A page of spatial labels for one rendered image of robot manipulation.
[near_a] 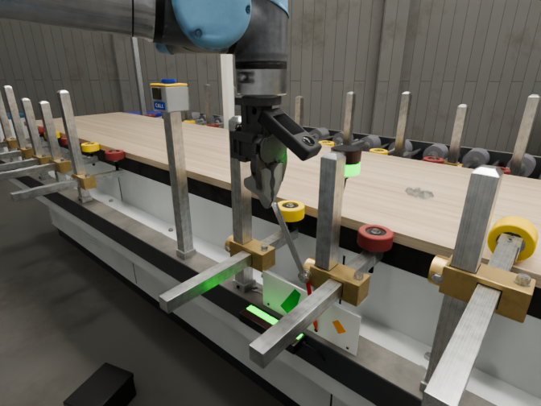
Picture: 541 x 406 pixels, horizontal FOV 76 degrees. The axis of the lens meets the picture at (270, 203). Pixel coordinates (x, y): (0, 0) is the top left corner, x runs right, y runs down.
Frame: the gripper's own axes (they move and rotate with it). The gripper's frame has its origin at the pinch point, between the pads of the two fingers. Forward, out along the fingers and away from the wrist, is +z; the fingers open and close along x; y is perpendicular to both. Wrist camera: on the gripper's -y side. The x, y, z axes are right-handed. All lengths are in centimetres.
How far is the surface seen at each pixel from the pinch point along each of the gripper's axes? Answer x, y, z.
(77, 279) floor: -13, 173, 102
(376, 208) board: -37.4, -6.4, 11.2
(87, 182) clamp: -7, 107, 21
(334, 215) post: -6.7, -10.6, 1.9
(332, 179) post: -6.1, -10.1, -5.5
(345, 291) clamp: -5.3, -15.2, 16.6
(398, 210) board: -39.6, -11.6, 11.2
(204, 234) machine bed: -28, 58, 37
